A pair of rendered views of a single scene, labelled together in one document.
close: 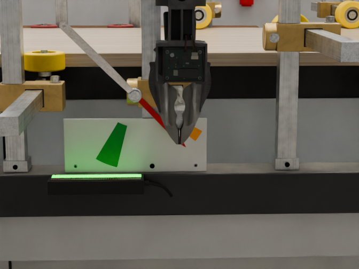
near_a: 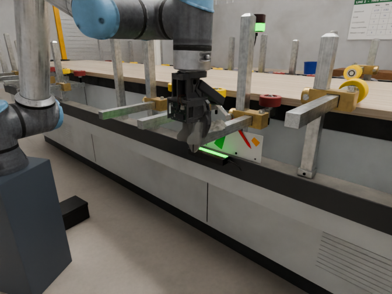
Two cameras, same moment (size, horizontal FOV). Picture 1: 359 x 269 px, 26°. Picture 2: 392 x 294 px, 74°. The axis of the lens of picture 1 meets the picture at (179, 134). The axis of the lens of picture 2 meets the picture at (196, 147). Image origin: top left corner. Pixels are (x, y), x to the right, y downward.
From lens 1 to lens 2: 0.79 m
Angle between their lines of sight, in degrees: 43
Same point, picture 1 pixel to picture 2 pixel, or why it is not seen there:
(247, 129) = not seen: hidden behind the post
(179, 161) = (248, 154)
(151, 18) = (242, 78)
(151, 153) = (235, 147)
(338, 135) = (374, 162)
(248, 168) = (283, 168)
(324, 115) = (366, 147)
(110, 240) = (220, 179)
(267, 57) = not seen: hidden behind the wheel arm
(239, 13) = not seen: outside the picture
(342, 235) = (337, 224)
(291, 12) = (321, 81)
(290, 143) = (308, 162)
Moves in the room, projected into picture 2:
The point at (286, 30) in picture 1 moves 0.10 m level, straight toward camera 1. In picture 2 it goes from (314, 93) to (293, 97)
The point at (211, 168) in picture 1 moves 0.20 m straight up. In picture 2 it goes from (265, 163) to (271, 106)
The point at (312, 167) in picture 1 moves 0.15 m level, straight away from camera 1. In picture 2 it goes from (322, 179) to (346, 167)
